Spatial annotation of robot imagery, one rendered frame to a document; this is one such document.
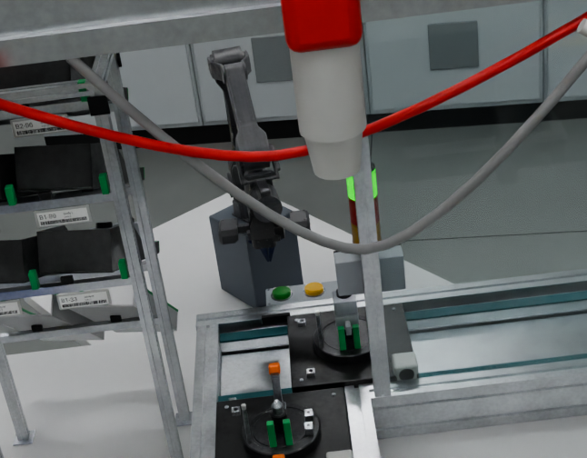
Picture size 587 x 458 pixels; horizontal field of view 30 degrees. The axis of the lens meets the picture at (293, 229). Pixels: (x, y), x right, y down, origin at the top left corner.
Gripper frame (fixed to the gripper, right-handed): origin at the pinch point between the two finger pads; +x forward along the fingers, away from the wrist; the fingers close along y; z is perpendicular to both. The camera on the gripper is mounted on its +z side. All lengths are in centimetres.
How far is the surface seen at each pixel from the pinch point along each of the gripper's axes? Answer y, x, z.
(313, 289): 8.3, 12.2, -0.2
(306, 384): 5.1, 11.0, 31.9
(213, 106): -30, 102, -282
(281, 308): 1.2, 13.2, 3.9
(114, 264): -24.4, -23.3, 35.6
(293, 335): 3.5, 11.7, 15.6
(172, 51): -45, 73, -285
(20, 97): -32, -57, 39
